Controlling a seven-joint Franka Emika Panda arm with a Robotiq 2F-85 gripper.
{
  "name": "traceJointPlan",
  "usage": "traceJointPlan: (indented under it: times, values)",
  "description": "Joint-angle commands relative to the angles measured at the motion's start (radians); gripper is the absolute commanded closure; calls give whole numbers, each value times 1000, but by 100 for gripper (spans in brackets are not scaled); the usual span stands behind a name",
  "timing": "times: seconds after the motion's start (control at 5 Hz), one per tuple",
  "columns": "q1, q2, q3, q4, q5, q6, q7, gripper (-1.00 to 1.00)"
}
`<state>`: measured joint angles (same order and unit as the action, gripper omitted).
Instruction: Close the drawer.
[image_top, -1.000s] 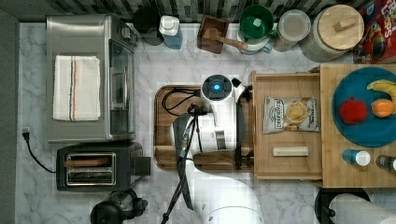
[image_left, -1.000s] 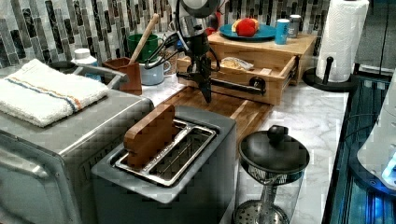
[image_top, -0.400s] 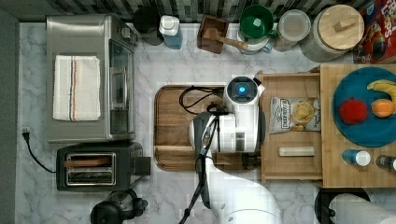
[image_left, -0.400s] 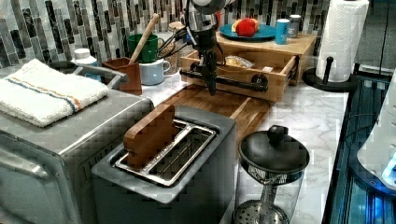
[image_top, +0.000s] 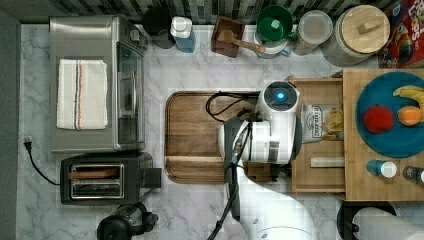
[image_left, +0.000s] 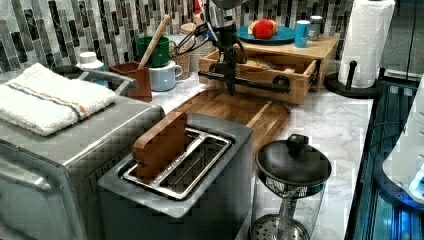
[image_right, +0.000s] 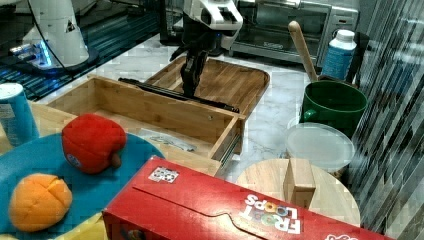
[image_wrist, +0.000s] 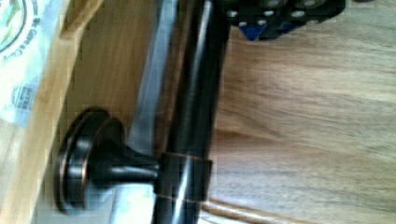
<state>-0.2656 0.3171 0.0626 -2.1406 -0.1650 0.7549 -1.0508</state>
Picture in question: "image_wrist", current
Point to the wooden cutting board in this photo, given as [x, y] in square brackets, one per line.
[306, 124]

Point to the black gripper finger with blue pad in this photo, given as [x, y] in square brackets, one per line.
[270, 19]

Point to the wooden drawer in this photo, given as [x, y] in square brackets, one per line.
[97, 58]

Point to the black metal drawer handle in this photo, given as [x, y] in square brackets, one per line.
[94, 157]

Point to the bagged bread in drawer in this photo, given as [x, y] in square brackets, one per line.
[26, 29]

